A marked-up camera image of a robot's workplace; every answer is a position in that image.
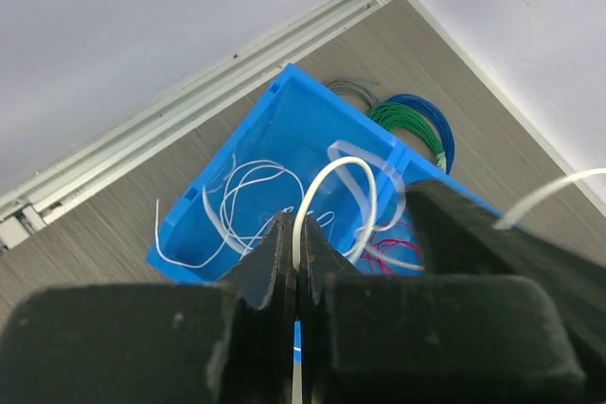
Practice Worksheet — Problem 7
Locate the red thin cable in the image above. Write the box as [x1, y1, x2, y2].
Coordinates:
[359, 220, 425, 275]

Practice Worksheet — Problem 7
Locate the grey cable coil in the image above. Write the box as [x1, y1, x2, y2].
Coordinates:
[322, 78, 380, 112]

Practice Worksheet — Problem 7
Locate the blue plastic compartment bin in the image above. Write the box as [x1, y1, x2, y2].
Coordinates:
[145, 62, 517, 353]

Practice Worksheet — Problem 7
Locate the blue green cable coil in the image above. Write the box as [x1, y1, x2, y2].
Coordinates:
[366, 93, 455, 175]

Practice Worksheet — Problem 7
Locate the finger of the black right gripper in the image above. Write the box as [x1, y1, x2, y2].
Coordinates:
[406, 180, 605, 376]

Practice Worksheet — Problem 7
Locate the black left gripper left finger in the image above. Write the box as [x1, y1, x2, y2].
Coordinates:
[1, 214, 296, 403]

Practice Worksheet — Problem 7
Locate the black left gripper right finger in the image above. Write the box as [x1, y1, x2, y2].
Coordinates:
[299, 220, 585, 403]

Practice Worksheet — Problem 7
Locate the white thin cable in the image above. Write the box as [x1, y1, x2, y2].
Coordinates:
[153, 138, 606, 353]

